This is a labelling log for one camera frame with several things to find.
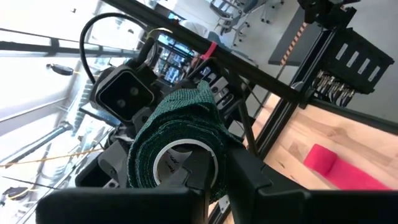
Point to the dark green bandage roll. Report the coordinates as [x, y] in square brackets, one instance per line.
[183, 124]

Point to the red zip tie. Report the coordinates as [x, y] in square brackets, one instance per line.
[209, 51]

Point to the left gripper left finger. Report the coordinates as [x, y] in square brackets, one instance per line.
[124, 208]

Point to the grey office chair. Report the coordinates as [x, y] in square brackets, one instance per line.
[236, 18]

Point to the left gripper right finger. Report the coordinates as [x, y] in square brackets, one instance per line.
[311, 208]

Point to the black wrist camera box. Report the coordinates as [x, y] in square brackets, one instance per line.
[124, 93]

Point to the black hub with white labels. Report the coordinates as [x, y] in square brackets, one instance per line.
[351, 62]

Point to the red bandage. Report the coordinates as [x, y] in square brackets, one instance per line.
[342, 174]

